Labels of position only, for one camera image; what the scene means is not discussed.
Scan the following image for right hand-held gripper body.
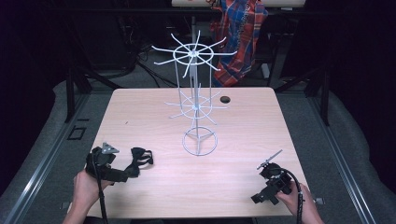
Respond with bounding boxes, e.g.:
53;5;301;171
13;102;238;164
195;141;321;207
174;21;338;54
256;148;294;201

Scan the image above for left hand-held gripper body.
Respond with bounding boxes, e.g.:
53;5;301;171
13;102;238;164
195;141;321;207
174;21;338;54
85;141;129;184

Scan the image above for black bow tie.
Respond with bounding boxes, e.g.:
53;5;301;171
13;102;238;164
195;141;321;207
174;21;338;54
124;147;154;175

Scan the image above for person's right hand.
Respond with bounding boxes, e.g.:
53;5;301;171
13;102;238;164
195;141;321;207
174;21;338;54
275;181;313;217

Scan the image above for person's left hand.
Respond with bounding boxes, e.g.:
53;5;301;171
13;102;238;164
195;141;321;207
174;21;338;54
72;168;114;213

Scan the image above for black metal stand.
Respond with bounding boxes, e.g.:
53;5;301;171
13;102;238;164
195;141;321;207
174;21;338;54
64;64;122;124
274;66;332;127

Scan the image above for red blue plaid cloth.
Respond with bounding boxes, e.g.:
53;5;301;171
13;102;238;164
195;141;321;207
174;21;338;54
208;0;269;88

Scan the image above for grey metal pole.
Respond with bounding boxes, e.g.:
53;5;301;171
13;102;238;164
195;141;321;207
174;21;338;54
191;15;198;91

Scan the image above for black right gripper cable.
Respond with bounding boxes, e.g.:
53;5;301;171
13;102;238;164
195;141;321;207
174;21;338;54
274;167;304;224

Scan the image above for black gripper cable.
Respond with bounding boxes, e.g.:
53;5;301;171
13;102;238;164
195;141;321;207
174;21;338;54
274;167;304;224
91;151;109;224

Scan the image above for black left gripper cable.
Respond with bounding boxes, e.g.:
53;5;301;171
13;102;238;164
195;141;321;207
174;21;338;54
91;151;109;224

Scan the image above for aluminium floor rail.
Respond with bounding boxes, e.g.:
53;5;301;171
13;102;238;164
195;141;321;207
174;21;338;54
306;92;378;224
0;92;92;224

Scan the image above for white wire rotating display rack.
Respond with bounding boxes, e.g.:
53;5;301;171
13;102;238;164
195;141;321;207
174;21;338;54
150;29;238;157

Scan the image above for black floor cables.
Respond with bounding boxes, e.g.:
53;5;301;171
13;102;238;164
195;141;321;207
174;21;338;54
118;18;180;89

